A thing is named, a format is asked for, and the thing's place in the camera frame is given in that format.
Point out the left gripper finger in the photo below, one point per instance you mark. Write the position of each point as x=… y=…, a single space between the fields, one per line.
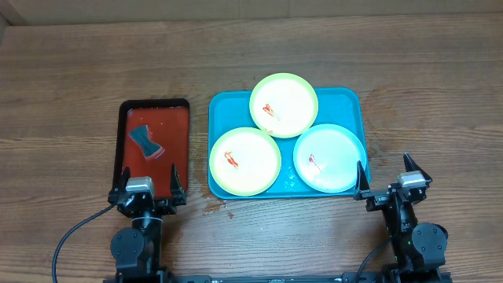
x=175 y=185
x=123 y=179

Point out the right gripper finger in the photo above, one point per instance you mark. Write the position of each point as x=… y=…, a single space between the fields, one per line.
x=409 y=163
x=362 y=184

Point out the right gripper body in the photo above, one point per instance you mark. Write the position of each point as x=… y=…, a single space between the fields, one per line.
x=380 y=200

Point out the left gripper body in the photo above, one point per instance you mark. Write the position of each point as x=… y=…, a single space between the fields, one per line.
x=164 y=207

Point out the light blue plate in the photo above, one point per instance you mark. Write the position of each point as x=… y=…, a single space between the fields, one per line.
x=326 y=157

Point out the dark blue sponge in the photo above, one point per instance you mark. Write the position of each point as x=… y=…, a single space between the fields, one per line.
x=141 y=137

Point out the green plate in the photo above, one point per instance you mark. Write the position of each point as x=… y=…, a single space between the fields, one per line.
x=245 y=161
x=283 y=105

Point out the green plate back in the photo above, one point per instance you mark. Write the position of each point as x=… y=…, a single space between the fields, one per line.
x=283 y=105

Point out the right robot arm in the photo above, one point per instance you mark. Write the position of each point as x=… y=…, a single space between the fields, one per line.
x=419 y=248

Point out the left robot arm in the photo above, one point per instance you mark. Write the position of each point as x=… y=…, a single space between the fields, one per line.
x=137 y=249

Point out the black tray with red water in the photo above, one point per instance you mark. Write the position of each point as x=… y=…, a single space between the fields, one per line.
x=168 y=122

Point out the blue plastic tray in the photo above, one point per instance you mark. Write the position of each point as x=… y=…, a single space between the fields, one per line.
x=336 y=105

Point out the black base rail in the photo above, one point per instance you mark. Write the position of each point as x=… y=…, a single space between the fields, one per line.
x=275 y=279

